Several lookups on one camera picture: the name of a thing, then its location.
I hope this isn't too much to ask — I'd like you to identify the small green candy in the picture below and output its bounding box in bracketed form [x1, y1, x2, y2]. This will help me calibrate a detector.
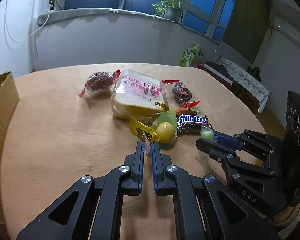
[200, 124, 215, 141]

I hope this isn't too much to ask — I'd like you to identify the Snickers bar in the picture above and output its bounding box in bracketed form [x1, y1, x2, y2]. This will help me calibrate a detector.
[177, 114, 213, 134]

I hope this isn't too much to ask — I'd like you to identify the orange snack packet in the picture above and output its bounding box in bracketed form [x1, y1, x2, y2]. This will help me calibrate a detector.
[174, 107, 200, 116]

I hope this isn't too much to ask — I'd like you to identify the yellow ball candy green wrap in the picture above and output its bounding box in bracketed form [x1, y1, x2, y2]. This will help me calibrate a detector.
[151, 111, 177, 144]

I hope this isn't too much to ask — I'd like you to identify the red date pack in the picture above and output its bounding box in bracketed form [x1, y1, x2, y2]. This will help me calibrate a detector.
[78, 69, 121, 97]
[162, 80, 200, 108]

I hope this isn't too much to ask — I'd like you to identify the pink snack sachet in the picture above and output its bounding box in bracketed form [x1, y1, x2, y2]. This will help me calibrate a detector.
[143, 133, 151, 157]

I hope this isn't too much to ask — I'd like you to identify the yellow candy wrapper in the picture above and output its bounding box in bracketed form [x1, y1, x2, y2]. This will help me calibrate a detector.
[129, 118, 160, 142]

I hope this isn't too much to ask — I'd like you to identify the packaged sliced bread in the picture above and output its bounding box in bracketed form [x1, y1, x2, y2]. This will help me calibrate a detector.
[111, 69, 170, 124]

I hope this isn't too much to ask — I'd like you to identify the operator right hand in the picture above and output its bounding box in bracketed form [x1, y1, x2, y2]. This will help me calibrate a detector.
[267, 203, 300, 228]

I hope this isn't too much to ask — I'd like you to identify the lace covered side table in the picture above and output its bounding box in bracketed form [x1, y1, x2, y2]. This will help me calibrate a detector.
[215, 55, 270, 114]

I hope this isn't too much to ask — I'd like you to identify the red box on floor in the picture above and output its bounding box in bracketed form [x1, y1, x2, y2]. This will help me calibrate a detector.
[197, 61, 233, 90]

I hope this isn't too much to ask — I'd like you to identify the green white bag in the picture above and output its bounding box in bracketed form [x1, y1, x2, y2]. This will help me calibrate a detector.
[179, 44, 200, 67]

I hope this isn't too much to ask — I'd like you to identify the potted spider plant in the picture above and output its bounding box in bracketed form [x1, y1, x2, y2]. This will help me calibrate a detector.
[151, 0, 188, 22]

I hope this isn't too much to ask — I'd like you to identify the white refrigerator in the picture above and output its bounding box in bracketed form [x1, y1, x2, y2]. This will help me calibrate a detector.
[0, 0, 49, 77]

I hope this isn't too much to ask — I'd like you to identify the white cable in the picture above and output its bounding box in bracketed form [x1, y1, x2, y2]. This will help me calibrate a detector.
[3, 0, 51, 43]

